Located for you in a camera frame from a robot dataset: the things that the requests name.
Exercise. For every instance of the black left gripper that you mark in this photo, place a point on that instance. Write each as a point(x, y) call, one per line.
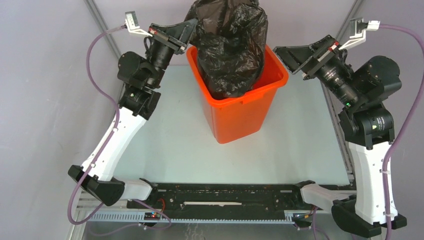
point(167, 35)

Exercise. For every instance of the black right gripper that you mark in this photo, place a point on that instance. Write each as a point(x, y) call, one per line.
point(316, 53)

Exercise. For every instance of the black plastic trash bag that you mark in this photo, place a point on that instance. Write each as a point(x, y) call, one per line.
point(230, 38)

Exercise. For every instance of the orange plastic trash bin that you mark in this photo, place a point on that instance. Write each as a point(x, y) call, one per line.
point(233, 118)

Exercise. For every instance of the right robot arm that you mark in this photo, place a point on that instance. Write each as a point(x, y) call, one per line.
point(368, 128)

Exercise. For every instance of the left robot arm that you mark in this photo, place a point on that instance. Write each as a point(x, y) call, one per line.
point(141, 76)

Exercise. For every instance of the small electronics board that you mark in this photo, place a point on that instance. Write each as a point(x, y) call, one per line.
point(150, 216)

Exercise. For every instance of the right aluminium corner post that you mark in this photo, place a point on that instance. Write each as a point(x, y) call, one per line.
point(352, 14)

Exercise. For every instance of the aluminium corner post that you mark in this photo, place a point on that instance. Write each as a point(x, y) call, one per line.
point(352, 14)
point(102, 26)

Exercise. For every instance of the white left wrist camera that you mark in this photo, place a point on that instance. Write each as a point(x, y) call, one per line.
point(132, 24)

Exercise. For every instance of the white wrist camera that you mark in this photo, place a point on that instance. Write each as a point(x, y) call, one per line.
point(357, 32)
point(132, 24)

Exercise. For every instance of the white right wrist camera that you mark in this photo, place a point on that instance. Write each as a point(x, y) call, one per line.
point(357, 32)

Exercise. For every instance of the left aluminium corner post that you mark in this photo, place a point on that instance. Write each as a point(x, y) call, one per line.
point(102, 26)

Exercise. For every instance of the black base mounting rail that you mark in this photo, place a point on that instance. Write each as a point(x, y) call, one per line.
point(227, 201)

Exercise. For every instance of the grey slotted cable duct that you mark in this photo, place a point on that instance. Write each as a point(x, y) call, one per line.
point(138, 217)

